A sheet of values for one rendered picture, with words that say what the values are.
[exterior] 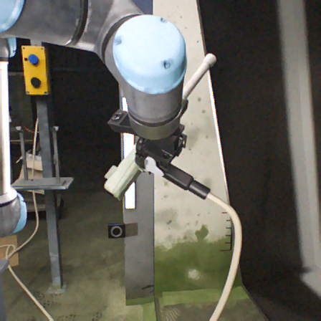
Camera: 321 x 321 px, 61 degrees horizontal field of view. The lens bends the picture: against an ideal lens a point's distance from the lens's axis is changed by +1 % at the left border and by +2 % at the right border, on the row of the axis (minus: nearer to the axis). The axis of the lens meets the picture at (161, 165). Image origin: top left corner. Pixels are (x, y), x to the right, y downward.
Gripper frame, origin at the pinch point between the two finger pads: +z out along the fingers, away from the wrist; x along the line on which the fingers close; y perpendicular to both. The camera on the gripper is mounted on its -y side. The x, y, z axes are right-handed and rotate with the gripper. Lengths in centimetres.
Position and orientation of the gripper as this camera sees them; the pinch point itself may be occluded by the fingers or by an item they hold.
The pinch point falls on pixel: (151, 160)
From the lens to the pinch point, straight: 66.5
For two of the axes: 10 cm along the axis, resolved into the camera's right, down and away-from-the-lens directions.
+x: 5.4, -7.8, 3.3
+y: 8.4, 4.8, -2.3
